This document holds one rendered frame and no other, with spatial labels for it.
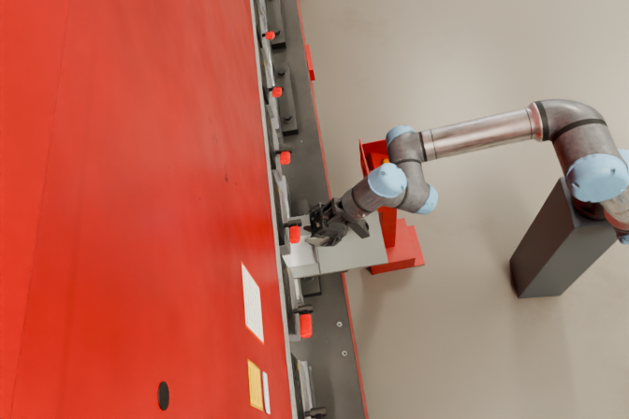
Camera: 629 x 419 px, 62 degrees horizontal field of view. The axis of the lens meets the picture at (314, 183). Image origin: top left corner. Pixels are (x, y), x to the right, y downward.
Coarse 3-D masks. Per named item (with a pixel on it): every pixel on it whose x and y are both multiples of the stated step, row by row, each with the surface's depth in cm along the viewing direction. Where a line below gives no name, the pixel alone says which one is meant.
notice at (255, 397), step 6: (252, 366) 62; (252, 372) 62; (258, 372) 65; (252, 378) 61; (258, 378) 65; (252, 384) 60; (258, 384) 64; (252, 390) 60; (258, 390) 63; (252, 396) 59; (258, 396) 63; (252, 402) 59; (258, 402) 62; (258, 408) 62
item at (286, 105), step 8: (280, 64) 189; (288, 72) 186; (280, 80) 185; (288, 80) 185; (288, 88) 183; (280, 96) 182; (288, 96) 181; (280, 104) 180; (288, 104) 180; (280, 112) 178; (288, 112) 178; (296, 120) 176; (288, 128) 175; (296, 128) 174
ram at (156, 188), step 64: (128, 0) 41; (192, 0) 64; (64, 64) 28; (128, 64) 38; (192, 64) 58; (64, 128) 27; (128, 128) 36; (192, 128) 53; (256, 128) 105; (64, 192) 26; (128, 192) 34; (192, 192) 49; (256, 192) 90; (64, 256) 25; (128, 256) 32; (192, 256) 46; (256, 256) 79; (64, 320) 24; (128, 320) 31; (192, 320) 43; (64, 384) 23; (128, 384) 29; (192, 384) 40
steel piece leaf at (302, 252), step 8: (304, 240) 144; (296, 248) 143; (304, 248) 143; (312, 248) 143; (288, 256) 142; (296, 256) 142; (304, 256) 142; (312, 256) 142; (288, 264) 141; (296, 264) 141; (304, 264) 141
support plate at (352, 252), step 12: (300, 216) 148; (372, 216) 146; (288, 228) 147; (300, 228) 146; (348, 228) 145; (372, 228) 144; (348, 240) 143; (360, 240) 142; (372, 240) 142; (324, 252) 142; (336, 252) 142; (348, 252) 141; (360, 252) 141; (372, 252) 141; (384, 252) 140; (312, 264) 141; (324, 264) 140; (336, 264) 140; (348, 264) 140; (360, 264) 139; (372, 264) 139; (384, 264) 139; (300, 276) 140
